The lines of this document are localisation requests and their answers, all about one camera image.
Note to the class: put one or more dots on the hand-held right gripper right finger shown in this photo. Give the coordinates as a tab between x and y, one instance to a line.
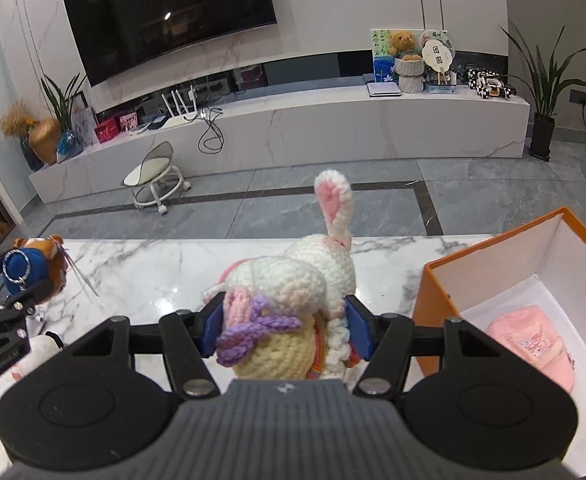
359	330

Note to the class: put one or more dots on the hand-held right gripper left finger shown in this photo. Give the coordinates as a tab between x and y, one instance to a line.
212	327

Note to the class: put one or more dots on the white plush dog striped hat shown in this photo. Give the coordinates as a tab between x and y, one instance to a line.
43	352

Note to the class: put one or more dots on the orange cardboard box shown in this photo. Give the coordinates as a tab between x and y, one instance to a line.
433	310

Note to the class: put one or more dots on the crochet bunny doll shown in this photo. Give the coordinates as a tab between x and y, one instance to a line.
278	280

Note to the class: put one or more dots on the pink cap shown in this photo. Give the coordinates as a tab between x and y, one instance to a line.
528	340

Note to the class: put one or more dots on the golden vase with dried grass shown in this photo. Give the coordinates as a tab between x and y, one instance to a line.
45	140

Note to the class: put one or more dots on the blue glass vase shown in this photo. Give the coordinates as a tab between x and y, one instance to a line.
70	144

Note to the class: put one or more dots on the white rolling stool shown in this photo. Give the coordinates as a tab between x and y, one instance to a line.
148	176

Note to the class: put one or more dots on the red gift box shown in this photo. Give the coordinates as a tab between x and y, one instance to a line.
105	132

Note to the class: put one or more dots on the tall leafy plant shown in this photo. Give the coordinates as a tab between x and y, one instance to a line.
63	102

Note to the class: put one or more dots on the white marble tv console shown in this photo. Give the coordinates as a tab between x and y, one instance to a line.
323	130

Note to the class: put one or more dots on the white router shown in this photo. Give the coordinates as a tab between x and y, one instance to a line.
178	121

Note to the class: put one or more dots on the silver laptop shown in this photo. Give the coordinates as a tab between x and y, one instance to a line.
383	90

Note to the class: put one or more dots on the blue green painting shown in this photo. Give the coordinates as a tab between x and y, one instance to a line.
380	67

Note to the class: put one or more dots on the potted plant black pot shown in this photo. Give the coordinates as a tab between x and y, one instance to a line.
543	135

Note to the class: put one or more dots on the checkered toy car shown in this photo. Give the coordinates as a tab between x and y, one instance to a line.
488	85

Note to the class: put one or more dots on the white round hand fan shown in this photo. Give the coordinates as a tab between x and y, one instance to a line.
437	56

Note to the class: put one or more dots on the brown teddy bear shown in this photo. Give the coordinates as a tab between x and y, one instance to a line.
404	42

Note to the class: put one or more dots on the floral round hand fan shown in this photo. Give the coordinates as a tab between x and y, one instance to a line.
445	37

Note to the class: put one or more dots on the black curved television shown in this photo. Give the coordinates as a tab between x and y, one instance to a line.
173	15

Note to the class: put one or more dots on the photo frame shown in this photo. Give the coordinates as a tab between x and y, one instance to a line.
85	122

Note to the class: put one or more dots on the dark wall socket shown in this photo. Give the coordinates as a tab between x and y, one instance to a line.
579	96

